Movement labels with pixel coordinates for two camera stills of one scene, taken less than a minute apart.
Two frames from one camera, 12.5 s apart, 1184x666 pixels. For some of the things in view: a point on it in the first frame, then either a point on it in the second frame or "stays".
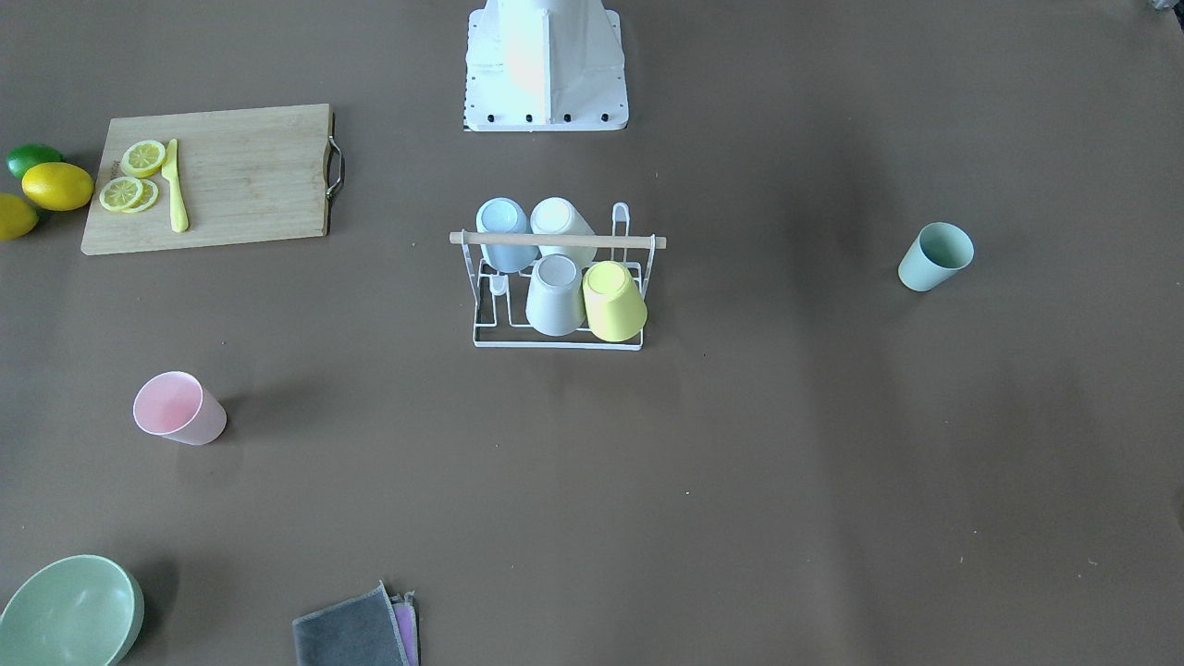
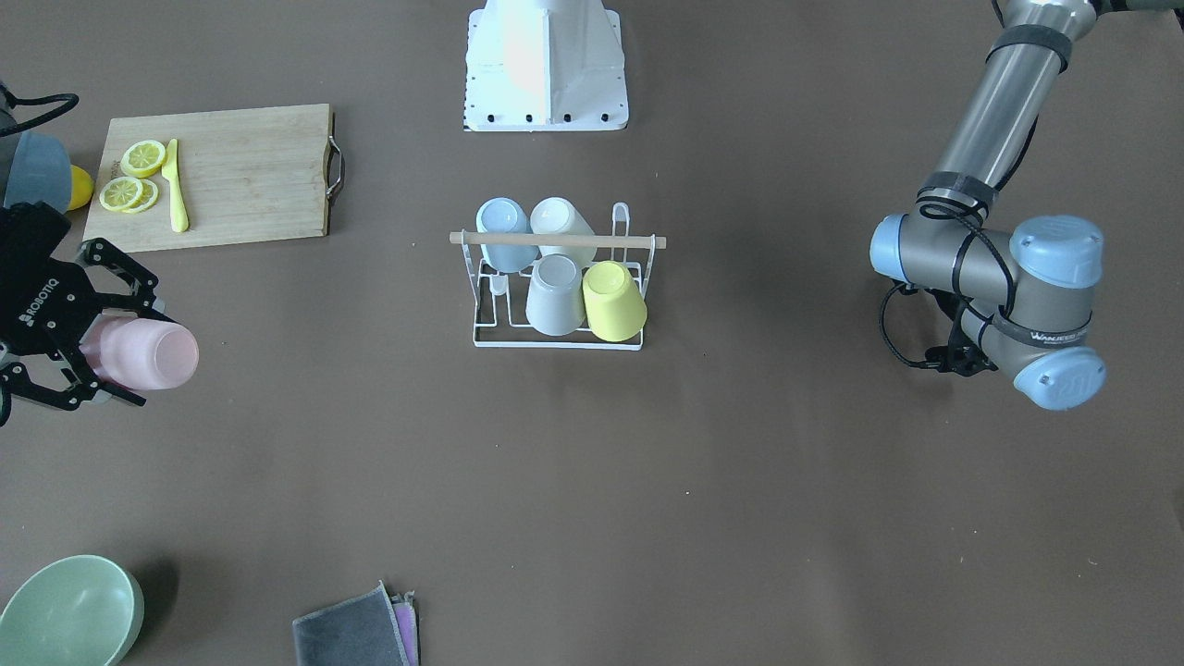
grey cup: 556,303 stays
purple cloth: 406,617 stays
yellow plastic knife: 178,208 stays
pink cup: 172,404 -> 141,353
